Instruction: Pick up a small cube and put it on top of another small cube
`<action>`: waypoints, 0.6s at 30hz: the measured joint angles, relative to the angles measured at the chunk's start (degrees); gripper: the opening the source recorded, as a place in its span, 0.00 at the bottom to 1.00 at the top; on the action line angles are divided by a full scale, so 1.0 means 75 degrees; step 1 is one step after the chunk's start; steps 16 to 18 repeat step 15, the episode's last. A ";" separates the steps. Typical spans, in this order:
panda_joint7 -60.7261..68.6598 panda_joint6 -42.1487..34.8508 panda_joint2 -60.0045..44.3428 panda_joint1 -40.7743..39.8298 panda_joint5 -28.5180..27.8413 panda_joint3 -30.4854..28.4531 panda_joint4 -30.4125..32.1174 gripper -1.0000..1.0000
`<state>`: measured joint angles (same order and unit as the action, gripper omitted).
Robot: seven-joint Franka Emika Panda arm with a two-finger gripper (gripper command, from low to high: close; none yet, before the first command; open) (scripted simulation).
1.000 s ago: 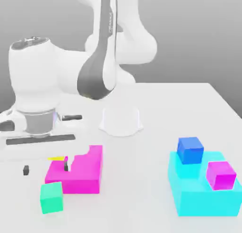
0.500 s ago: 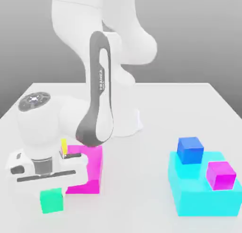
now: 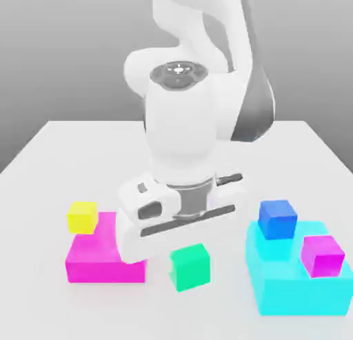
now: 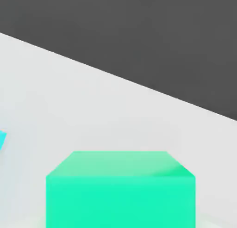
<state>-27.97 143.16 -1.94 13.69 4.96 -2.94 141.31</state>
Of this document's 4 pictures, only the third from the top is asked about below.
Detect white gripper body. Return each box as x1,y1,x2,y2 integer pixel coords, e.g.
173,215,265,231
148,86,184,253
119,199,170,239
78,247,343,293
116,199,244,265

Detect small green cube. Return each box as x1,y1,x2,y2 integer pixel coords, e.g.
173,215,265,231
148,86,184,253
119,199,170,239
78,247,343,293
168,243,212,293

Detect small yellow cube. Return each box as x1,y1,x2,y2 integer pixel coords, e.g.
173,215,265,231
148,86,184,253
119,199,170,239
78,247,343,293
66,201,99,235

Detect small blue cube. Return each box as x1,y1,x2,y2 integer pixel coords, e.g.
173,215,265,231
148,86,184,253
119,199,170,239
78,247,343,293
257,199,299,241

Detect small purple cube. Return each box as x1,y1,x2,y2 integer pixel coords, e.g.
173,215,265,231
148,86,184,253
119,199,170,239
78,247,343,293
300,234,346,279

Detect large magenta box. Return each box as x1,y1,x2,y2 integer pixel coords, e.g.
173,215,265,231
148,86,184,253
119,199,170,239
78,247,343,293
65,211,148,285

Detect large cyan box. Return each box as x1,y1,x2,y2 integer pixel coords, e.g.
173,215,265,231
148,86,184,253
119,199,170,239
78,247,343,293
245,220,353,317

